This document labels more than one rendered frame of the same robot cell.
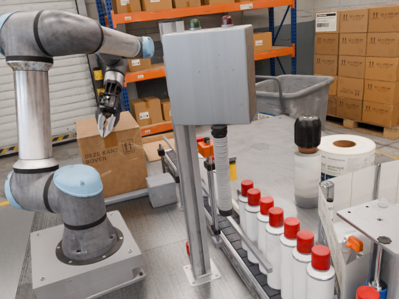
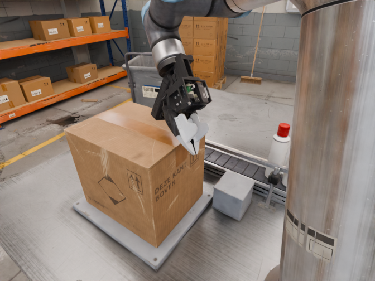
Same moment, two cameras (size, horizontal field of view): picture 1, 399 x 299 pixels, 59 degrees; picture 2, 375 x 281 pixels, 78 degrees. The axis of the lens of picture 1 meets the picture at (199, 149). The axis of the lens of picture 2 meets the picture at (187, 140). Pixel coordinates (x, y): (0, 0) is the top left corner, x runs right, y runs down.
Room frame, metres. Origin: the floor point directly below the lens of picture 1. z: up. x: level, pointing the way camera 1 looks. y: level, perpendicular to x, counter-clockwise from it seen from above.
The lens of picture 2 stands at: (0.92, 0.62, 1.41)
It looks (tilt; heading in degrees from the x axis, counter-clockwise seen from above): 31 degrees down; 321
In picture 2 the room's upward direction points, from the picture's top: straight up
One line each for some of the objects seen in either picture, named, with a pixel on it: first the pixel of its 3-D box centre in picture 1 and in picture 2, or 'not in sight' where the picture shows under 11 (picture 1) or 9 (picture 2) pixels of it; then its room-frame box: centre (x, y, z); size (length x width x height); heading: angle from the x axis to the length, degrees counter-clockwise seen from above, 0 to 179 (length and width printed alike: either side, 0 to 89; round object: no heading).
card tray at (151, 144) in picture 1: (165, 145); not in sight; (1.84, 0.18, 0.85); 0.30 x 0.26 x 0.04; 16
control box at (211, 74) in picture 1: (212, 76); not in sight; (0.75, -0.04, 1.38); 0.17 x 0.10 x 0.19; 71
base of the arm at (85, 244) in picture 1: (87, 229); not in sight; (0.86, 0.34, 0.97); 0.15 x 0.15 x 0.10
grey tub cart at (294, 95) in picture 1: (285, 115); (158, 85); (3.37, -0.90, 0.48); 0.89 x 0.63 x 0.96; 133
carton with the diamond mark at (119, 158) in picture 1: (111, 152); (141, 165); (1.44, 0.38, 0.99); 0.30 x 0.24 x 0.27; 17
